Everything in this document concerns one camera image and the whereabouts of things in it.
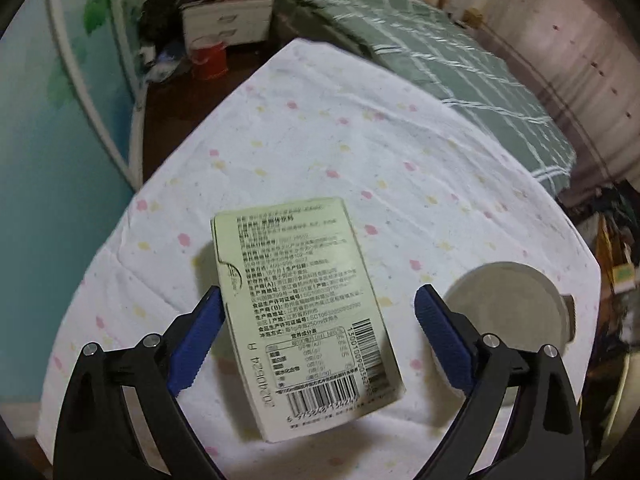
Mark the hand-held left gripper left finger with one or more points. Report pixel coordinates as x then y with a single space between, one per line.
197 345

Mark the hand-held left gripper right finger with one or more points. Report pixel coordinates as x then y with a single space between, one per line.
445 340

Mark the pale green drink carton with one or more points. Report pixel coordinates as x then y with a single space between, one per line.
300 310

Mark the white dotted tablecloth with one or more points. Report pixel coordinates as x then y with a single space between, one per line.
350 160

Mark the dark clothes heap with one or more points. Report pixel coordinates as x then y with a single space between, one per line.
615 200

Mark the frosted glass sliding door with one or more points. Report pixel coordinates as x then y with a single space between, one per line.
50 160

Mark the bed with green plaid cover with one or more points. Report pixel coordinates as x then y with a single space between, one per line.
440 70

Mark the plastic bags on floor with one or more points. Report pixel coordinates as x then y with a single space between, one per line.
160 62

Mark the red bucket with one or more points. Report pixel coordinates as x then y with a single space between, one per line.
210 57

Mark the pink beige curtain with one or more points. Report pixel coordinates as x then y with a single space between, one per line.
575 60

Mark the white nightstand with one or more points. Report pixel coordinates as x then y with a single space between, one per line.
227 20

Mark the pile of dark clothes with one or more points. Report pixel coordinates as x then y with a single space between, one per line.
170 5

